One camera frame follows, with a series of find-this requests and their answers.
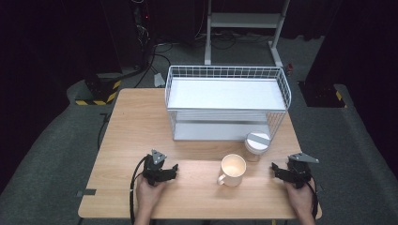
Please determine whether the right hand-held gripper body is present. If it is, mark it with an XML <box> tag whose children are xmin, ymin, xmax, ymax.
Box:
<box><xmin>286</xmin><ymin>152</ymin><xmax>320</xmax><ymax>189</ymax></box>

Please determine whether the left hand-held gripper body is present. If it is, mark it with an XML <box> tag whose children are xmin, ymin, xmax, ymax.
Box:
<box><xmin>142</xmin><ymin>148</ymin><xmax>168</xmax><ymax>188</ymax></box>

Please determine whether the glass jar with white lid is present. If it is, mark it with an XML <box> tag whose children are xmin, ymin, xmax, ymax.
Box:
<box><xmin>244</xmin><ymin>130</ymin><xmax>271</xmax><ymax>163</ymax></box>

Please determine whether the cream ceramic mug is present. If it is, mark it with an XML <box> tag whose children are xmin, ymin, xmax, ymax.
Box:
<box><xmin>217</xmin><ymin>153</ymin><xmax>248</xmax><ymax>188</ymax></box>

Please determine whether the white wire shelf rack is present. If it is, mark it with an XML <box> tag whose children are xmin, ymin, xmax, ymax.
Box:
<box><xmin>164</xmin><ymin>65</ymin><xmax>293</xmax><ymax>143</ymax></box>

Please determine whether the person's right hand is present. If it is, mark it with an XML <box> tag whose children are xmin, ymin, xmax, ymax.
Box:
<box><xmin>283</xmin><ymin>180</ymin><xmax>315</xmax><ymax>217</ymax></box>

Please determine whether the person's left hand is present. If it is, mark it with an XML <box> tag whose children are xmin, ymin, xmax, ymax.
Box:
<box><xmin>135</xmin><ymin>176</ymin><xmax>167</xmax><ymax>216</ymax></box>

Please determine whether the black base with yellow stripes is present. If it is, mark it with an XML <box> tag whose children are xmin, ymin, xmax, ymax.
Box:
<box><xmin>298</xmin><ymin>80</ymin><xmax>347</xmax><ymax>109</ymax></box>
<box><xmin>74</xmin><ymin>73</ymin><xmax>122</xmax><ymax>107</ymax></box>

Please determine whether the white metal stand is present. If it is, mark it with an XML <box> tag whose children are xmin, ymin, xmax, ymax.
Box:
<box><xmin>204</xmin><ymin>0</ymin><xmax>291</xmax><ymax>68</ymax></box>

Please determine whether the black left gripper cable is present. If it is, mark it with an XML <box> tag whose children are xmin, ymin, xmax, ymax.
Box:
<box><xmin>129</xmin><ymin>155</ymin><xmax>149</xmax><ymax>225</ymax></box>

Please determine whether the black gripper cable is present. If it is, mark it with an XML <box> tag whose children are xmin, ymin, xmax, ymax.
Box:
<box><xmin>307</xmin><ymin>178</ymin><xmax>319</xmax><ymax>219</ymax></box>
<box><xmin>129</xmin><ymin>155</ymin><xmax>149</xmax><ymax>225</ymax></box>

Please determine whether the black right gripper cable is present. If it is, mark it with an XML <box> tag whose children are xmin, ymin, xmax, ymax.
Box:
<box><xmin>307</xmin><ymin>178</ymin><xmax>319</xmax><ymax>219</ymax></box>

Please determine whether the black cable beside table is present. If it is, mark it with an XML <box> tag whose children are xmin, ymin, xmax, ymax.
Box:
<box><xmin>97</xmin><ymin>112</ymin><xmax>113</xmax><ymax>151</ymax></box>

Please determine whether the black floor cable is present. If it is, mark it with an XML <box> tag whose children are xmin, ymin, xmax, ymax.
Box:
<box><xmin>134</xmin><ymin>42</ymin><xmax>174</xmax><ymax>89</ymax></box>

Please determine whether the black equipment tower with wires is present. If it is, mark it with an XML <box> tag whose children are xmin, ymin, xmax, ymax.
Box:
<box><xmin>130</xmin><ymin>0</ymin><xmax>158</xmax><ymax>70</ymax></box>

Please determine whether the bundle of floor cables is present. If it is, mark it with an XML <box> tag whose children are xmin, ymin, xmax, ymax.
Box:
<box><xmin>193</xmin><ymin>30</ymin><xmax>274</xmax><ymax>51</ymax></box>

